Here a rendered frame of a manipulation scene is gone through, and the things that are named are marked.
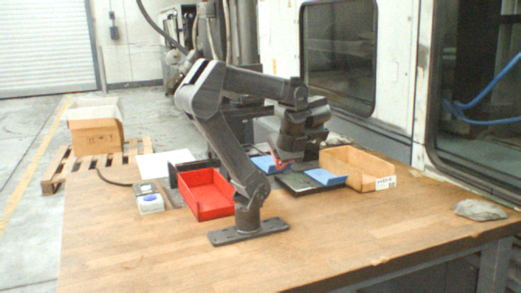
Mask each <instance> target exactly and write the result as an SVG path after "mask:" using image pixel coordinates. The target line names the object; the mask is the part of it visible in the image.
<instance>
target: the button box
mask: <svg viewBox="0 0 521 293"><path fill-rule="evenodd" d="M95 169H96V170H97V173H98V176H100V177H101V178H102V179H103V180H104V181H106V182H108V183H110V184H116V185H121V186H133V194H134V196H135V199H136V203H137V197H139V196H140V197H141V196H146V195H154V194H157V193H159V191H158V190H157V186H156V185H155V183H154V181H148V182H149V183H150V186H151V189H150V190H148V191H141V186H140V183H132V184H125V183H119V182H114V181H110V180H108V179H106V178H104V177H103V175H102V174H101V171H100V170H99V169H98V168H97V167H96V168H95Z"/></svg>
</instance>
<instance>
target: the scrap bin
mask: <svg viewBox="0 0 521 293"><path fill-rule="evenodd" d="M177 178H178V191H179V192H180V194H181V196H183V198H184V200H185V201H186V202H187V204H188V207H189V208H190V210H191V212H192V213H193V215H194V217H195V218H196V219H197V221H198V223H201V222H204V221H208V220H212V219H219V218H223V217H227V216H231V215H235V204H236V202H234V201H233V200H232V195H233V192H234V190H236V189H234V188H233V187H232V185H231V184H230V183H229V182H228V181H227V180H226V179H225V178H224V177H223V176H222V175H221V174H220V173H219V172H217V171H216V169H215V168H214V167H208V168H203V170H197V171H189V172H184V173H178V174H177Z"/></svg>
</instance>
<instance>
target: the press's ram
mask: <svg viewBox="0 0 521 293"><path fill-rule="evenodd" d="M223 95H224V96H226V97H227V98H231V99H232V100H229V104H228V105H222V108H221V111H222V112H223V115H224V116H225V120H226V122H231V121H237V122H239V121H242V122H247V120H252V119H254V120H256V121H257V120H259V119H260V117H262V116H270V115H274V105H273V104H271V103H269V102H266V101H265V98H262V97H258V96H254V95H246V94H242V93H238V92H233V91H225V90H224V92H223Z"/></svg>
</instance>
